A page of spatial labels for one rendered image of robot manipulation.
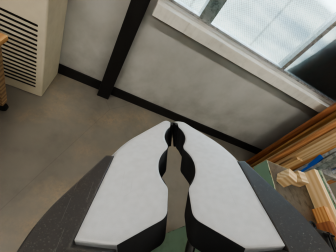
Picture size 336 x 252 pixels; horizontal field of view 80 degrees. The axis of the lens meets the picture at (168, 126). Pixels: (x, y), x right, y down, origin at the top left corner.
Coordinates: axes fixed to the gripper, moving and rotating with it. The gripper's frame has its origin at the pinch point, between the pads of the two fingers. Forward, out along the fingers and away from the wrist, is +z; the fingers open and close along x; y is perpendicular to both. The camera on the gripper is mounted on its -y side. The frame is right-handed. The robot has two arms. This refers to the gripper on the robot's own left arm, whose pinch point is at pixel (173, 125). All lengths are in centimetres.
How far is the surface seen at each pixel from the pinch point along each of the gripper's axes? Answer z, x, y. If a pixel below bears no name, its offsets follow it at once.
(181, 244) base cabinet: 41, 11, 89
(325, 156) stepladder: 79, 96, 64
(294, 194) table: 33, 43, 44
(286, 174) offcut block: 34, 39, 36
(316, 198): 33, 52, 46
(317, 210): 29, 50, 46
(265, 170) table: 39, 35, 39
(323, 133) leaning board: 119, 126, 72
